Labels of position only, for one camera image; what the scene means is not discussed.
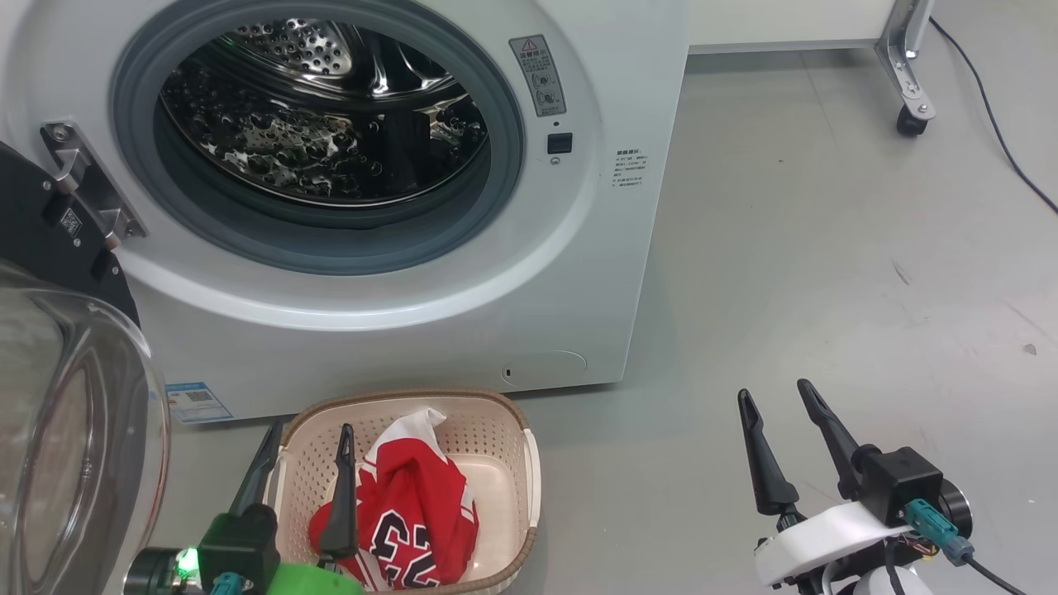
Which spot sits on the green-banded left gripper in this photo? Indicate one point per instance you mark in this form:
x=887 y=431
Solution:
x=314 y=580

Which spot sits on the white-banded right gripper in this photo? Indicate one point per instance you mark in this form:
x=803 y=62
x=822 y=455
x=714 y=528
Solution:
x=826 y=545

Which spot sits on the red and white jersey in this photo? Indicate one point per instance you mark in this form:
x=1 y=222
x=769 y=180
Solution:
x=413 y=512

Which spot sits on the black round glass washer door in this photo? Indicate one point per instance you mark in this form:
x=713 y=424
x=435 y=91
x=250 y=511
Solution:
x=50 y=248

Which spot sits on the beige perforated laundry basket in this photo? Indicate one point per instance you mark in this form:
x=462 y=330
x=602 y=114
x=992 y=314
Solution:
x=496 y=463

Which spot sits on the white front-load washing machine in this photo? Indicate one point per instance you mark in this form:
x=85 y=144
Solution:
x=579 y=248

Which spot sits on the blue energy label sticker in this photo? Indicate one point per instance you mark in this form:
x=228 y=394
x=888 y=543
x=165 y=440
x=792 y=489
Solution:
x=198 y=403

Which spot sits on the grey partition stand with caster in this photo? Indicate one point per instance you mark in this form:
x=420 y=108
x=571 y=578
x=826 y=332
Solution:
x=905 y=58

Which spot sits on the white partition board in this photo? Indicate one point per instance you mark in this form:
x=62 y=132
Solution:
x=785 y=21

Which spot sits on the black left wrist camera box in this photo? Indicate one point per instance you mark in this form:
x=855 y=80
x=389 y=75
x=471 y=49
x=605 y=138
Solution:
x=240 y=545

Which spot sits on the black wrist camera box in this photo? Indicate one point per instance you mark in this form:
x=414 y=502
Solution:
x=240 y=545
x=901 y=483

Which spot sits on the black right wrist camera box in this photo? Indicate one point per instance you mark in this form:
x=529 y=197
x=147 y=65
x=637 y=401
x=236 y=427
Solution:
x=901 y=483

